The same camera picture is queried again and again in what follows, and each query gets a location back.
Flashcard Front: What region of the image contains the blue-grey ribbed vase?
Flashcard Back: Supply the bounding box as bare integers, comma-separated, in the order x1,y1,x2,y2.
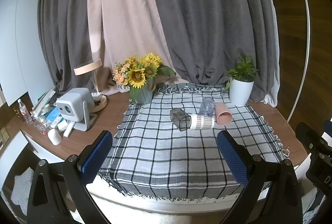
133,77,155,105

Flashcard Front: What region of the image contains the white curved tube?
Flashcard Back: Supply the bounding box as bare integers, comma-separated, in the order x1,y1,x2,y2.
287,0,312,121

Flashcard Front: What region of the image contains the white remote control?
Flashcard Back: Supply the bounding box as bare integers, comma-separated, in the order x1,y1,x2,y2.
63,121,76,138

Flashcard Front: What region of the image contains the white rounded gadget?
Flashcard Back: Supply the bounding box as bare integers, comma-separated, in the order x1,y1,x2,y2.
47,128,63,146

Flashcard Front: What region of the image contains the sunflower bouquet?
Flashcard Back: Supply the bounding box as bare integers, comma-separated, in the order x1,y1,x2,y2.
112,52,177,103

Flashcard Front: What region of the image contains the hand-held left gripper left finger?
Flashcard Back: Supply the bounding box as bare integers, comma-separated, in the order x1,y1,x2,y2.
27,130,114,224

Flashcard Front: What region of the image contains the clear blue cup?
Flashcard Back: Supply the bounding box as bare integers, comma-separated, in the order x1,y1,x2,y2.
199,97,216,117

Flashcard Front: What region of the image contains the green potted plant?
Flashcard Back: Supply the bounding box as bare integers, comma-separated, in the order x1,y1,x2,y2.
225,55,260,90

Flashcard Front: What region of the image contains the white patterned cup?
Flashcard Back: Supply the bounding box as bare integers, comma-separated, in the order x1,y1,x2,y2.
189,113,215,131

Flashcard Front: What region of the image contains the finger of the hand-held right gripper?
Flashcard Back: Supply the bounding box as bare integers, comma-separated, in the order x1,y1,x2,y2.
295,122,326,155

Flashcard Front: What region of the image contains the clear water bottle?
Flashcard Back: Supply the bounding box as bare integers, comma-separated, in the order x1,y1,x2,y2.
17,99,34,125

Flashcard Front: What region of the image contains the pink white desk lamp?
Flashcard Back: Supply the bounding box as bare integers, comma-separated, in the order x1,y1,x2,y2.
74,58,108,113

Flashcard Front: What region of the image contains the grey white projector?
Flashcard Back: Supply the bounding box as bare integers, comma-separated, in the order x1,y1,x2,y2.
56,87,98,132

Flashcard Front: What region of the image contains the pink curtain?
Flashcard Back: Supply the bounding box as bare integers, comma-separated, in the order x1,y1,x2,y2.
87,0,190,97

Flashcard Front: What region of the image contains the dark transparent cup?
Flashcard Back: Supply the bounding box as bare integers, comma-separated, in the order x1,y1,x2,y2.
170,108,192,132

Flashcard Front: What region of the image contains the white plant pot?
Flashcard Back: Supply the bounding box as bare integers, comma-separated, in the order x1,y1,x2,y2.
229,78,255,107

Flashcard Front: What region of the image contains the checked grey white cloth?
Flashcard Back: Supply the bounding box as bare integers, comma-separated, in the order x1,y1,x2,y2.
97,83,290,202

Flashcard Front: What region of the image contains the pink cup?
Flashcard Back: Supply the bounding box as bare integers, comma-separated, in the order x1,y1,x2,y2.
215,102,233,126

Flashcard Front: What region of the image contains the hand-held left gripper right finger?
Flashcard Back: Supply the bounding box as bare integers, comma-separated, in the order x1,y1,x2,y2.
217,130,303,224

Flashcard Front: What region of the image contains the blue packet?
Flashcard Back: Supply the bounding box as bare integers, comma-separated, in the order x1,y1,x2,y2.
46,107,63,124

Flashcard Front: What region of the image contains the white wardrobe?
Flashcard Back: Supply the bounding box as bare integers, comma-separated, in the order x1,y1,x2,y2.
0,0,57,107

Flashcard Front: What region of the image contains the grey curtain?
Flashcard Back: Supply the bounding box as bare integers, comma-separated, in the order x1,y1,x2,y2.
37,0,110,96
145,0,281,108

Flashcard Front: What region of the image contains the striped cloth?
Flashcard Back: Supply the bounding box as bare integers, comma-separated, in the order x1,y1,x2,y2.
10,167,35,216

